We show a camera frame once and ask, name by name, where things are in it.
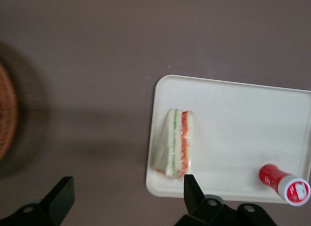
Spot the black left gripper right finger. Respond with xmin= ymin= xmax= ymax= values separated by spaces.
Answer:
xmin=174 ymin=174 xmax=240 ymax=226

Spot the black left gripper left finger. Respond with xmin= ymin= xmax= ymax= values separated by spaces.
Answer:
xmin=4 ymin=176 xmax=75 ymax=226

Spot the triangle sandwich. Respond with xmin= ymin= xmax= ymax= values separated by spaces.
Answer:
xmin=150 ymin=108 xmax=195 ymax=180

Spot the cream plastic tray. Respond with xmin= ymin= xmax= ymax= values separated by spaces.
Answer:
xmin=145 ymin=74 xmax=311 ymax=204

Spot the brown wicker basket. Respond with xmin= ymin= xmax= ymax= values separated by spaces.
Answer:
xmin=0 ymin=60 xmax=19 ymax=161

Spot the red strawberry yogurt bottle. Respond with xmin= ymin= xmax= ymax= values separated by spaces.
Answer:
xmin=258 ymin=163 xmax=311 ymax=207

